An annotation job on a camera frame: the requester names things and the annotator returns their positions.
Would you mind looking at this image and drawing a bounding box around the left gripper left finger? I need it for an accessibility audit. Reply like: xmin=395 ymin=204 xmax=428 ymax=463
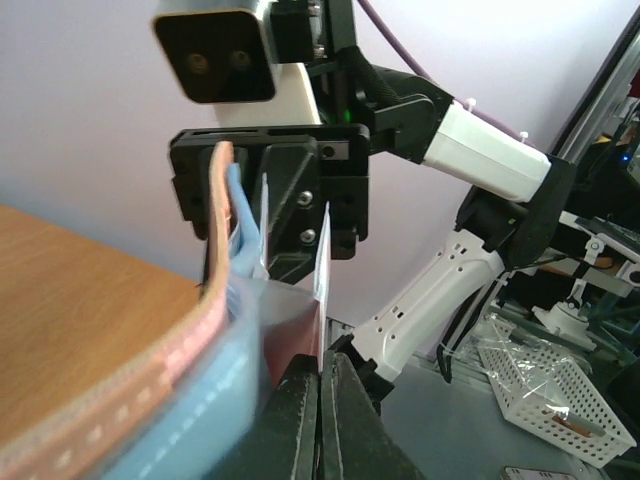
xmin=214 ymin=355 xmax=319 ymax=480

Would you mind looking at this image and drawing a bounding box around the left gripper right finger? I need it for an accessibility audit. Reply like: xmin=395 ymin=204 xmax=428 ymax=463
xmin=319 ymin=350 xmax=424 ymax=480

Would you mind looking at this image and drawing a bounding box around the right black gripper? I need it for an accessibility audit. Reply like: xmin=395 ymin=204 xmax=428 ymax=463
xmin=168 ymin=125 xmax=369 ymax=283

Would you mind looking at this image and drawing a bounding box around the pink leather card holder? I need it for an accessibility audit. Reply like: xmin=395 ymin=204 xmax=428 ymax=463
xmin=1 ymin=141 xmax=326 ymax=479

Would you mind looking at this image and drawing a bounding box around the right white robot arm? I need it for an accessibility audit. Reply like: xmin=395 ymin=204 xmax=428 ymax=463
xmin=152 ymin=1 xmax=575 ymax=401

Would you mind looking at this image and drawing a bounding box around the smartphone on grey desk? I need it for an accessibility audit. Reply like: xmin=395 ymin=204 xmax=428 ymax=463
xmin=500 ymin=466 xmax=576 ymax=480

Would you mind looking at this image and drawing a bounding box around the white perforated metal basket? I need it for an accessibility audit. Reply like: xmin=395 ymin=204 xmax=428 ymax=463
xmin=474 ymin=315 xmax=637 ymax=468

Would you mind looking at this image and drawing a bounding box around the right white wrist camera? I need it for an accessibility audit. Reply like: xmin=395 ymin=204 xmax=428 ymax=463
xmin=152 ymin=1 xmax=322 ymax=128

